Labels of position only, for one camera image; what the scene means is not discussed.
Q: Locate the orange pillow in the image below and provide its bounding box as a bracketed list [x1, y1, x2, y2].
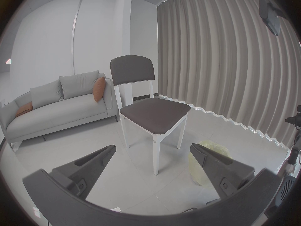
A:
[93, 76, 106, 102]
[16, 102, 33, 118]

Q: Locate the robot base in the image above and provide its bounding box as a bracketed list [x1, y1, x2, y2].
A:
[264, 166, 298, 221]

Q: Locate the pale grey sofa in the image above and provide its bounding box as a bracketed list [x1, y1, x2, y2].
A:
[0, 70, 118, 148]

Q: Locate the grey sofa cushion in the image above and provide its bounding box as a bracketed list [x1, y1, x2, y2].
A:
[30, 79, 64, 110]
[59, 70, 100, 100]

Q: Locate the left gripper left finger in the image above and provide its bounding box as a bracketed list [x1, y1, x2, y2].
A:
[50, 145, 117, 199]

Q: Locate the beige curtain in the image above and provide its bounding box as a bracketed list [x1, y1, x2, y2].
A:
[156, 0, 301, 148]

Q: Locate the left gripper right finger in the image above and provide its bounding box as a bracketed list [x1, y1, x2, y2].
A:
[190, 143, 256, 199]

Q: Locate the white chair dark grey seat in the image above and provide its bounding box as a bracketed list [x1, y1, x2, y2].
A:
[110, 55, 191, 175]

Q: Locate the yellow plastic bag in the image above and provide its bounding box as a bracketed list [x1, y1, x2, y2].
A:
[189, 140, 234, 187]

